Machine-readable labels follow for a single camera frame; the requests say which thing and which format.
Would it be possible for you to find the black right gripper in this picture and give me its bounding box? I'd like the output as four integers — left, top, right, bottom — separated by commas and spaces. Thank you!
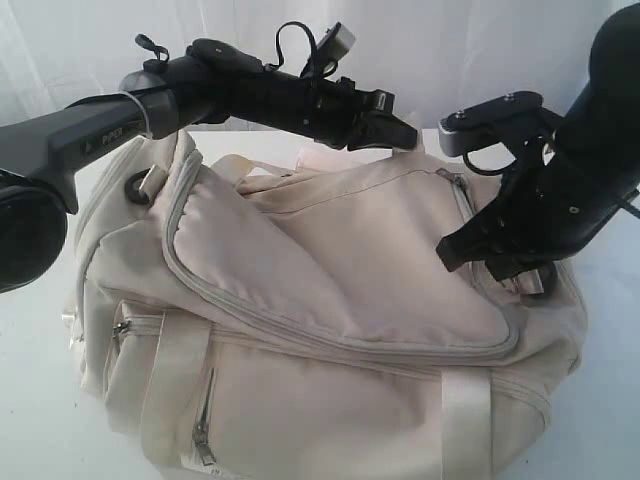
436, 107, 635, 281

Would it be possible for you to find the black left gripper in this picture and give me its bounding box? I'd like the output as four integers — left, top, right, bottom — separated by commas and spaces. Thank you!
259, 74, 418, 151

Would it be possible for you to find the beige duffel bag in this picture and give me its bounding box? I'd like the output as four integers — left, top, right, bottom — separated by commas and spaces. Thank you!
65, 132, 587, 479

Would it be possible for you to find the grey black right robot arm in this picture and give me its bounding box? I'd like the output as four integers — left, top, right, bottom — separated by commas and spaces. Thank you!
436, 4, 639, 280

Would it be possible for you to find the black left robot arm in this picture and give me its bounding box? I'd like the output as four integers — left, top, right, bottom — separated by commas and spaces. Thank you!
1, 35, 417, 292

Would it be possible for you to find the white backdrop curtain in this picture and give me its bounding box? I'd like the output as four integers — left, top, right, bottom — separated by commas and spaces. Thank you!
0, 0, 640, 166

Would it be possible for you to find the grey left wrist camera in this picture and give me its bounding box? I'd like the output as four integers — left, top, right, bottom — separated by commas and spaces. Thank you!
299, 22, 355, 79

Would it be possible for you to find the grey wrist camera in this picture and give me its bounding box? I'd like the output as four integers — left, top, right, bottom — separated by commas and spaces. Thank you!
438, 91, 543, 176
299, 22, 355, 79

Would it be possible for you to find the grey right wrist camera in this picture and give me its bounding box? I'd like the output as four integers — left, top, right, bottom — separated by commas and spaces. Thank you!
438, 91, 543, 176

